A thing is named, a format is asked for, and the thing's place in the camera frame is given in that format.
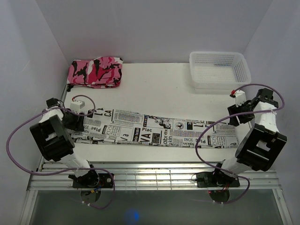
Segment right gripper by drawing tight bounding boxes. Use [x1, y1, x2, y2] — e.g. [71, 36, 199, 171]
[227, 99, 255, 127]

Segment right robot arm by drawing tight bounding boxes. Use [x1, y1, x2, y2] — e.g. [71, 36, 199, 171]
[211, 88, 287, 186]

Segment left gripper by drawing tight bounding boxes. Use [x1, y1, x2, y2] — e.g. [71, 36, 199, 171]
[61, 109, 85, 132]

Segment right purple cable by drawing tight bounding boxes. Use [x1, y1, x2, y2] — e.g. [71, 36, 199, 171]
[194, 83, 285, 204]

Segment newspaper print trousers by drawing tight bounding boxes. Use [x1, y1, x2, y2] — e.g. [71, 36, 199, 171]
[71, 108, 239, 148]

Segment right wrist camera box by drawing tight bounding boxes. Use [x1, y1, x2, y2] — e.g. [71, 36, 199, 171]
[230, 90, 246, 107]

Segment white plastic basket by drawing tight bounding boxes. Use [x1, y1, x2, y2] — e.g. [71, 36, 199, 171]
[189, 52, 251, 90]

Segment aluminium frame rail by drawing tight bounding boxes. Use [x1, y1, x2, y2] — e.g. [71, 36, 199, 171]
[27, 161, 282, 192]

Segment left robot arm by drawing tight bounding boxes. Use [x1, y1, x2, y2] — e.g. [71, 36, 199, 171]
[30, 98, 100, 188]

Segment pink camouflage folded trousers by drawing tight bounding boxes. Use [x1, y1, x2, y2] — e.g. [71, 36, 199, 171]
[67, 57, 123, 89]

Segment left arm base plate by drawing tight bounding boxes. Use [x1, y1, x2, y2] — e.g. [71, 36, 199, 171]
[68, 173, 113, 189]

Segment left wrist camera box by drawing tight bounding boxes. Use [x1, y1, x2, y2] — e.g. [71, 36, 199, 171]
[70, 100, 85, 113]

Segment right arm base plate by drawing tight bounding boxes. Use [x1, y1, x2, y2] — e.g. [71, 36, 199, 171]
[196, 172, 240, 188]

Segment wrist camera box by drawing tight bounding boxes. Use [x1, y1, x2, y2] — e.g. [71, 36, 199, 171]
[230, 90, 246, 107]
[70, 100, 85, 113]

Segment purple cable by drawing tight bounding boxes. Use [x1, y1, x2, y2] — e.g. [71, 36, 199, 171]
[194, 83, 285, 204]
[6, 95, 116, 210]

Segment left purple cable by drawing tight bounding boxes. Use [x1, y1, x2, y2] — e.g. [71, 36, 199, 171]
[6, 95, 116, 210]

